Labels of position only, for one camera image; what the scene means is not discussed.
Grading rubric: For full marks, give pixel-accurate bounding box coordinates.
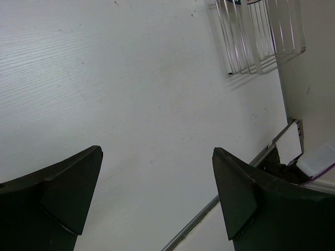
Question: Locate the wire dish rack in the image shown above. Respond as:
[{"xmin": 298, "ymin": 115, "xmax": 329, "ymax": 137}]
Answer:
[{"xmin": 215, "ymin": 0, "xmax": 306, "ymax": 75}]

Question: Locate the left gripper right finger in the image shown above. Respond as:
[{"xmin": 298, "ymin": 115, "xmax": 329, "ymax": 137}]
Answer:
[{"xmin": 213, "ymin": 147, "xmax": 334, "ymax": 250}]

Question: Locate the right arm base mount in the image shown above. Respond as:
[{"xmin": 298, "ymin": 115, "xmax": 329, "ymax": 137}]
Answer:
[{"xmin": 258, "ymin": 148, "xmax": 311, "ymax": 185}]

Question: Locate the blue rimmed white plate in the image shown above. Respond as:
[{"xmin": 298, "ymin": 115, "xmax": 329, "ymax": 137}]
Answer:
[{"xmin": 226, "ymin": 0, "xmax": 260, "ymax": 6}]

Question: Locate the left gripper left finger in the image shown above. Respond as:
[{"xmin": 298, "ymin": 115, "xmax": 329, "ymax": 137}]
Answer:
[{"xmin": 1, "ymin": 145, "xmax": 103, "ymax": 250}]

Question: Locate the aluminium front rail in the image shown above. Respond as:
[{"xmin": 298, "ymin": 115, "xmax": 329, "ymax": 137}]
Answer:
[{"xmin": 163, "ymin": 139, "xmax": 276, "ymax": 250}]

